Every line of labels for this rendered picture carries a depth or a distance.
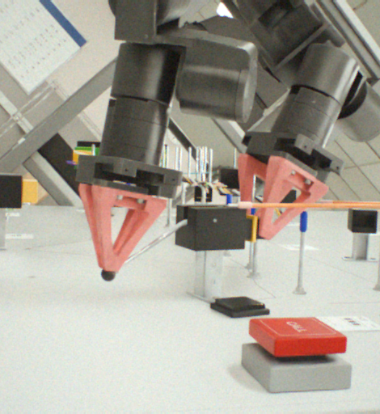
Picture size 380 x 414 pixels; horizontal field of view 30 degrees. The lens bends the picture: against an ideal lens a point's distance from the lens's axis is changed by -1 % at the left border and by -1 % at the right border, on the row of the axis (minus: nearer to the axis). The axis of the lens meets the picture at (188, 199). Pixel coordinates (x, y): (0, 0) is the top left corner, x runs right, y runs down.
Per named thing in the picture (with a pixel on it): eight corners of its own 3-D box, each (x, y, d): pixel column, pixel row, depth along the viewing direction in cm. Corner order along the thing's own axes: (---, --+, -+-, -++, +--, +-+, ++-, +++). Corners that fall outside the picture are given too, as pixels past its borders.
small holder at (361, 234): (368, 253, 102) (371, 204, 102) (379, 264, 93) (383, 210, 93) (336, 251, 103) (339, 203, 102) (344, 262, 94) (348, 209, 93)
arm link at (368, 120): (250, 48, 79) (309, -4, 76) (301, 97, 87) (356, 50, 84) (292, 116, 71) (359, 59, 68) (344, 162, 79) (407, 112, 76)
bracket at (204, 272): (185, 293, 71) (187, 243, 70) (206, 291, 72) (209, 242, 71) (208, 303, 66) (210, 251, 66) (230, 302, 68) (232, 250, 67)
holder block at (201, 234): (174, 244, 69) (175, 204, 69) (223, 242, 72) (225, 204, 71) (194, 251, 65) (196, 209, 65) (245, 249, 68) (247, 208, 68)
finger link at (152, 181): (129, 268, 68) (147, 174, 68) (162, 283, 62) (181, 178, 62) (63, 259, 65) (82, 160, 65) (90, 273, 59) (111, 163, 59)
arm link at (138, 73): (133, 44, 67) (113, 27, 62) (201, 53, 66) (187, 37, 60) (119, 114, 67) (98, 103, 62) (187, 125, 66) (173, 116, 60)
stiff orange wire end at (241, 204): (224, 208, 57) (224, 200, 57) (395, 208, 64) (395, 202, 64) (230, 209, 56) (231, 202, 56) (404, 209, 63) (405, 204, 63)
